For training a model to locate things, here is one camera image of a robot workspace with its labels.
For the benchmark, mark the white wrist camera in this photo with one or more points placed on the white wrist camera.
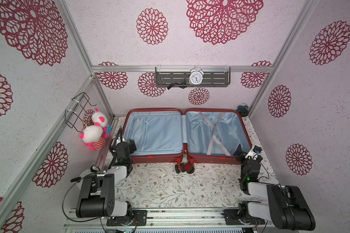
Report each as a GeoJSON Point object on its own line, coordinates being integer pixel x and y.
{"type": "Point", "coordinates": [119, 136]}
{"type": "Point", "coordinates": [254, 153]}

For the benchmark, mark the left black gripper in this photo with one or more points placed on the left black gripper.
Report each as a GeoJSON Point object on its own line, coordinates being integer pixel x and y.
{"type": "Point", "coordinates": [132, 147]}

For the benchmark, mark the small teal black device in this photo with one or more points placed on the small teal black device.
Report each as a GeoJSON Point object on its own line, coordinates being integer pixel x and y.
{"type": "Point", "coordinates": [243, 110]}

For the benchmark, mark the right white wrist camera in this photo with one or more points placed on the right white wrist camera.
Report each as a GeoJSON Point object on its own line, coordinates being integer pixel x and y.
{"type": "Point", "coordinates": [254, 153]}

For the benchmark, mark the red hard-shell suitcase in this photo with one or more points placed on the red hard-shell suitcase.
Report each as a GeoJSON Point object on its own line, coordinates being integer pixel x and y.
{"type": "Point", "coordinates": [204, 135]}

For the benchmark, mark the floral patterned table mat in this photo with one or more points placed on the floral patterned table mat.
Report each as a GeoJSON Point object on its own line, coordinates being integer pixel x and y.
{"type": "Point", "coordinates": [157, 185]}

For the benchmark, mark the upper white pink plush toy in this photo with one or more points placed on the upper white pink plush toy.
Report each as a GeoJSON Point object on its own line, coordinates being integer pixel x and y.
{"type": "Point", "coordinates": [100, 119]}

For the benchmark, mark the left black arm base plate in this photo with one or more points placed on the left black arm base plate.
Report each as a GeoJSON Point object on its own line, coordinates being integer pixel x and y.
{"type": "Point", "coordinates": [138, 217]}

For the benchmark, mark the white pink plush toy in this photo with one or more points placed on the white pink plush toy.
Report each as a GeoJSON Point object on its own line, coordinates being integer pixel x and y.
{"type": "Point", "coordinates": [100, 119]}
{"type": "Point", "coordinates": [94, 136]}

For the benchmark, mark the grey metal wall shelf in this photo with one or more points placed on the grey metal wall shelf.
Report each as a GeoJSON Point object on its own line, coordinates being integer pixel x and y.
{"type": "Point", "coordinates": [171, 77]}

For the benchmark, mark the white alarm clock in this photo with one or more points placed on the white alarm clock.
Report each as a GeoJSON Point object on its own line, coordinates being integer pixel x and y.
{"type": "Point", "coordinates": [196, 76]}

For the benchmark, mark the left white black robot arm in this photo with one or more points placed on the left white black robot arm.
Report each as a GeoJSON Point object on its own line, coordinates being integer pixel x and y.
{"type": "Point", "coordinates": [97, 191]}

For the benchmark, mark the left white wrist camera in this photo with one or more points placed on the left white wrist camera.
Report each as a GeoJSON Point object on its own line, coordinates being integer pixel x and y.
{"type": "Point", "coordinates": [119, 136]}

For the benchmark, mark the grey husky plush toy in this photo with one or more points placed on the grey husky plush toy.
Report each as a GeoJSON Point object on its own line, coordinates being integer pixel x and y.
{"type": "Point", "coordinates": [91, 171]}

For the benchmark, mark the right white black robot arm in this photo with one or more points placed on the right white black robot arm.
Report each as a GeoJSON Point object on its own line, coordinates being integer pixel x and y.
{"type": "Point", "coordinates": [286, 206]}

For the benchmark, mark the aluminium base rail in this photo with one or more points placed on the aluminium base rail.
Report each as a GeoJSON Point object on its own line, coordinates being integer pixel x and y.
{"type": "Point", "coordinates": [172, 220]}

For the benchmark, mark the black wire wall basket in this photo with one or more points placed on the black wire wall basket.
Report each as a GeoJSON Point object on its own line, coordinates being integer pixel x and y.
{"type": "Point", "coordinates": [79, 116]}

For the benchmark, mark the lower white pink plush toy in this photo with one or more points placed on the lower white pink plush toy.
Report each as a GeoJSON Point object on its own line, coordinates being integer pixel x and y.
{"type": "Point", "coordinates": [94, 136]}

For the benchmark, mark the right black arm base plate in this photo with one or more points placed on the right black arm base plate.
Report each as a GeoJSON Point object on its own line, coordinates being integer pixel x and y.
{"type": "Point", "coordinates": [237, 216]}

